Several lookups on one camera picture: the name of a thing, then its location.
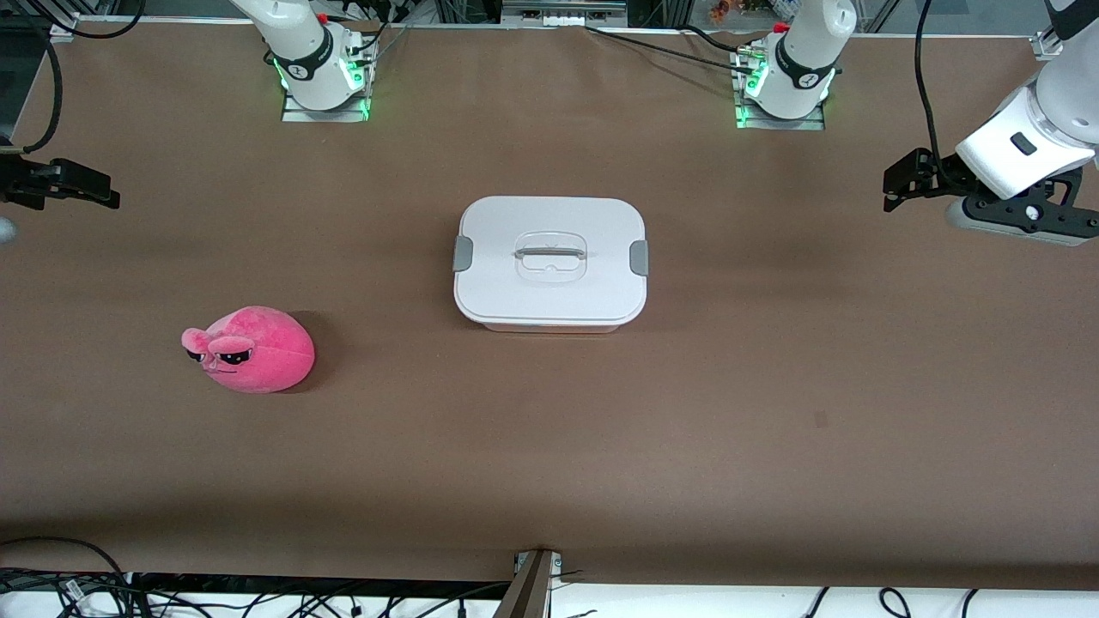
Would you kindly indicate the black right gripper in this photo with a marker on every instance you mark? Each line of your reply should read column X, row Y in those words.
column 33, row 181

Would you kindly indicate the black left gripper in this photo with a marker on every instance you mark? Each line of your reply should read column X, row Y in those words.
column 943, row 171

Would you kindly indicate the pink plush toy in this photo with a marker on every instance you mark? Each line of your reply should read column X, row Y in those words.
column 266, row 352

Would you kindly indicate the white box lid grey clips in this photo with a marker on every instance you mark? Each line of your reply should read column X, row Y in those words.
column 549, row 296

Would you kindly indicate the pink translucent box base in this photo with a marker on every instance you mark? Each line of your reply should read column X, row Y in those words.
column 549, row 328

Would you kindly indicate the orange background object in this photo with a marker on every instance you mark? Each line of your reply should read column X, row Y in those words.
column 721, row 10

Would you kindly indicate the grey metal socket panel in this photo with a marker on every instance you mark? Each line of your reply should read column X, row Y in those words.
column 558, row 13

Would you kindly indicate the brown paper table cover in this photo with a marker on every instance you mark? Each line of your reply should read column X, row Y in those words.
column 549, row 446

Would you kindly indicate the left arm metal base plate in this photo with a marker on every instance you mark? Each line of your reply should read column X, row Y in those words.
column 777, row 125

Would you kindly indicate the aluminium corner bracket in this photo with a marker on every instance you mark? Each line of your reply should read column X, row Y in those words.
column 64, row 33

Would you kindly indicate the aluminium frame rail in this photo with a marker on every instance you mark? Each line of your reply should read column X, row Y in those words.
column 1047, row 45

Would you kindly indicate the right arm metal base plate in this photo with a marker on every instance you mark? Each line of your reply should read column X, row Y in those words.
column 326, row 116

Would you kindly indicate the brown stand post with bracket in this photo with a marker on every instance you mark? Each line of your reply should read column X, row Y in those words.
column 525, row 592

